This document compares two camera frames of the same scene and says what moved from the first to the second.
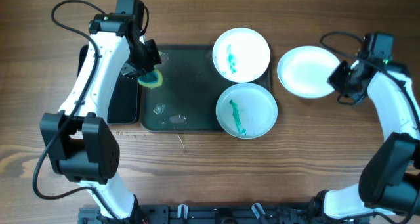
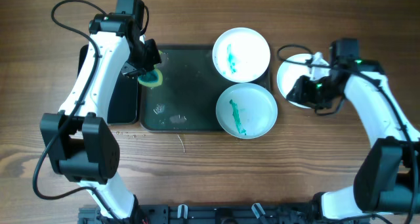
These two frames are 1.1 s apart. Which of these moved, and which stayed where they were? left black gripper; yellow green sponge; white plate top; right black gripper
Moved: right black gripper
Stayed: yellow green sponge; left black gripper; white plate top
